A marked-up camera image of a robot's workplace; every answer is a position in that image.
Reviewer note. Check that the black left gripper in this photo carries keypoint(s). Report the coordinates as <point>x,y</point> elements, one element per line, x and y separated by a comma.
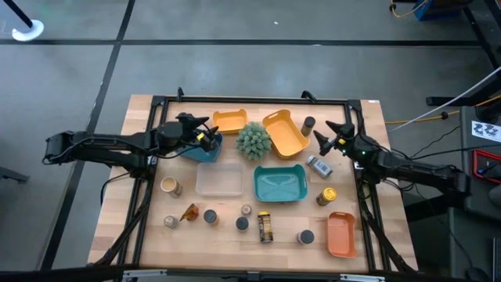
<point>195,142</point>

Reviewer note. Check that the silver-lid labelled spice jar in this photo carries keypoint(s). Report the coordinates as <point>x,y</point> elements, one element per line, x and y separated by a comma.
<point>320,167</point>

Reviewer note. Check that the white round stand base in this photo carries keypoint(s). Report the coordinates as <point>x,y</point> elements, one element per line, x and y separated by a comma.
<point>33,29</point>

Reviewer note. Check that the orange plastic bin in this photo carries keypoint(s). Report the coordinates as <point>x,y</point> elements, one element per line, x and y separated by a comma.
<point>341,235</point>

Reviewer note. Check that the white marker sticker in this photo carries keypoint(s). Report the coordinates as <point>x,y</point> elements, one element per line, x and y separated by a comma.
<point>485,131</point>

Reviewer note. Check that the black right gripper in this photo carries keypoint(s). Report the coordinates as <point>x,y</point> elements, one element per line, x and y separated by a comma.
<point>348,147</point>

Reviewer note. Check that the red-framed black device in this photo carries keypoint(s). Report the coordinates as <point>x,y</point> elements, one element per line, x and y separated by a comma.
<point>474,164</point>

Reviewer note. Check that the small yellow plastic bin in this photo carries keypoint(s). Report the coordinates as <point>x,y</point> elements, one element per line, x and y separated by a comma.
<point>230,122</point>

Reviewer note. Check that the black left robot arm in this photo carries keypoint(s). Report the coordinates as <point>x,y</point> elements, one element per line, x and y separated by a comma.
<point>109,143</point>

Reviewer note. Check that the black desk leg frame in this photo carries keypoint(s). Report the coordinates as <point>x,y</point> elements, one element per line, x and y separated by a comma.
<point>485,35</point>

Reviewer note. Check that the yellow-lid dark-label spice jar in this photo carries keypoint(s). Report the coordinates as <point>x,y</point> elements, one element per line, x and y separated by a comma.
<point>265,227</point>

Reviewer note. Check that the black camera-side beam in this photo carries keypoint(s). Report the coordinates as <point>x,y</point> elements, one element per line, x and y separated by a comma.
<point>58,274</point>

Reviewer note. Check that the large tan-lid spice jar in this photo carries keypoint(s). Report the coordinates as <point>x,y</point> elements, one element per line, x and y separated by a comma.
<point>170,185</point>

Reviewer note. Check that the dark blue plastic bin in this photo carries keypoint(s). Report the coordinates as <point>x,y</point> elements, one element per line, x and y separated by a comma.
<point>203,156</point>

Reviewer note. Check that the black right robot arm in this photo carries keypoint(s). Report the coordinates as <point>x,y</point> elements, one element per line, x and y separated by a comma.
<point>411,166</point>

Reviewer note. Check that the large yellow plastic bin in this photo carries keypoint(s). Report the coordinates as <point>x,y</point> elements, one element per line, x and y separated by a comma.
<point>287,137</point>

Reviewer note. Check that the black-lid spice jar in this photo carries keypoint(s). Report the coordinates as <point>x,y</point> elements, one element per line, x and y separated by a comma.
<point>306,236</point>
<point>242,223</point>
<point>308,125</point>
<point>210,216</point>

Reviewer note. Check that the blue box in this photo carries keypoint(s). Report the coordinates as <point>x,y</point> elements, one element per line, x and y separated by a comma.
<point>438,9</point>

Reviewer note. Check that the clear plastic bin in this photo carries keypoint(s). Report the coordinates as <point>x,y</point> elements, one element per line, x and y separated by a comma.
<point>220,180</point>

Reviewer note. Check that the black stand pole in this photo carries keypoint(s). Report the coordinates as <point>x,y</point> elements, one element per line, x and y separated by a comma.
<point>15,11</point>

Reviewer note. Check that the silver aluminium bracket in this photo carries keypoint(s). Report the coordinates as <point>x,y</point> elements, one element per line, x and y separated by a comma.
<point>145,274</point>
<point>362,278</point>

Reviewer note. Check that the black aluminium table frame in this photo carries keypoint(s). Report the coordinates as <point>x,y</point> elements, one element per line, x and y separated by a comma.
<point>254,100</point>

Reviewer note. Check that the grey floor object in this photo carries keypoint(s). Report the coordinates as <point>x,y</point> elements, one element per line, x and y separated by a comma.
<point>11,174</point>

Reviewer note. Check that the teal plastic bin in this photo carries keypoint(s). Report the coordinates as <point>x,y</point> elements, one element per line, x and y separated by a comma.
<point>280,184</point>

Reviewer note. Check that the green succulent plant in pot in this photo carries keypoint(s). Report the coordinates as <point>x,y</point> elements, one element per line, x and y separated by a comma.
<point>253,142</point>

